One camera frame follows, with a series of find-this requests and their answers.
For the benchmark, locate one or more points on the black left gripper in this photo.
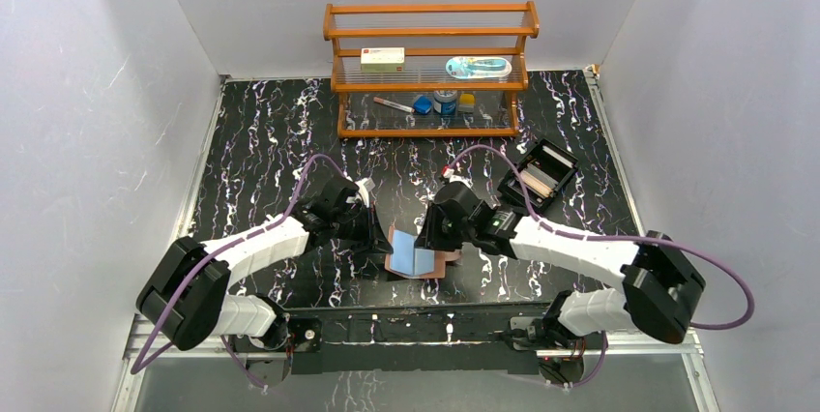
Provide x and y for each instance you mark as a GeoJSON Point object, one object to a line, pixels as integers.
{"type": "Point", "coordinates": [362, 229]}

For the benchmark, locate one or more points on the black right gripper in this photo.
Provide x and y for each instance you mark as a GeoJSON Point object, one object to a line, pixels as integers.
{"type": "Point", "coordinates": [429, 236]}

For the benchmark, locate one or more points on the brown leather card holder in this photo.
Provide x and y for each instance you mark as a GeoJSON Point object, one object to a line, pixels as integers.
{"type": "Point", "coordinates": [412, 263]}

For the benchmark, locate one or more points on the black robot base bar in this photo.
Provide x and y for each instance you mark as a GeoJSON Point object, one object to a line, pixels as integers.
{"type": "Point", "coordinates": [489, 336]}

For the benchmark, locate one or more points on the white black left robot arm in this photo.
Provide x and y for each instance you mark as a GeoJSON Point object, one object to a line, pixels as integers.
{"type": "Point", "coordinates": [187, 295]}

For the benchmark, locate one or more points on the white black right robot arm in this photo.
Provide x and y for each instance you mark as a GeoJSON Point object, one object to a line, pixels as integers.
{"type": "Point", "coordinates": [648, 286]}

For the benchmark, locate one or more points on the gold cards stack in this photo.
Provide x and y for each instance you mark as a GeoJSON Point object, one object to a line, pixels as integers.
{"type": "Point", "coordinates": [535, 184]}

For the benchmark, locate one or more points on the black card tray box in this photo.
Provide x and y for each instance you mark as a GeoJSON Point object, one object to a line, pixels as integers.
{"type": "Point", "coordinates": [557, 175]}

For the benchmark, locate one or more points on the white cards stack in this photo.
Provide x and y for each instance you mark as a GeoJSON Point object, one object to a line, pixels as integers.
{"type": "Point", "coordinates": [558, 156]}

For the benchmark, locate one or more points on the small blue box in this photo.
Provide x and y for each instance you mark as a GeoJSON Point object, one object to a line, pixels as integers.
{"type": "Point", "coordinates": [422, 105]}

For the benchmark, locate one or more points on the small yellow box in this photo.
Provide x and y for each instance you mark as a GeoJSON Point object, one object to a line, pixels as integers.
{"type": "Point", "coordinates": [466, 103]}

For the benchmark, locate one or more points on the blue white round tin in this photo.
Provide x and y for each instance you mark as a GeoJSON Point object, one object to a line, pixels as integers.
{"type": "Point", "coordinates": [445, 102]}

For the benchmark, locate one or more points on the red white marker pen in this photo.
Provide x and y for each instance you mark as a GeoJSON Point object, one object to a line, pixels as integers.
{"type": "Point", "coordinates": [398, 106]}

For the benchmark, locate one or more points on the wooden three-tier shelf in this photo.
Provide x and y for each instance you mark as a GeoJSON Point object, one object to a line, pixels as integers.
{"type": "Point", "coordinates": [431, 34]}

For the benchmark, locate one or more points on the blue toothbrush blister pack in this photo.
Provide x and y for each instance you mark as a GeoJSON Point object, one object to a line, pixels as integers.
{"type": "Point", "coordinates": [478, 67]}

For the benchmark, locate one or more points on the white red medicine box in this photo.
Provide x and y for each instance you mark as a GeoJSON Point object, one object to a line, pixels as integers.
{"type": "Point", "coordinates": [382, 59]}

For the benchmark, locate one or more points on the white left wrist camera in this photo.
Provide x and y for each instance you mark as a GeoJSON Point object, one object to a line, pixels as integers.
{"type": "Point", "coordinates": [365, 187]}

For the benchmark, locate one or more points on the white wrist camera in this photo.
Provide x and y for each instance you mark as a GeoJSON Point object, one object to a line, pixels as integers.
{"type": "Point", "coordinates": [448, 175]}
{"type": "Point", "coordinates": [365, 187]}

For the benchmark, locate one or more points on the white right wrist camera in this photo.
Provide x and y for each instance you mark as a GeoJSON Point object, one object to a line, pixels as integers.
{"type": "Point", "coordinates": [448, 175]}

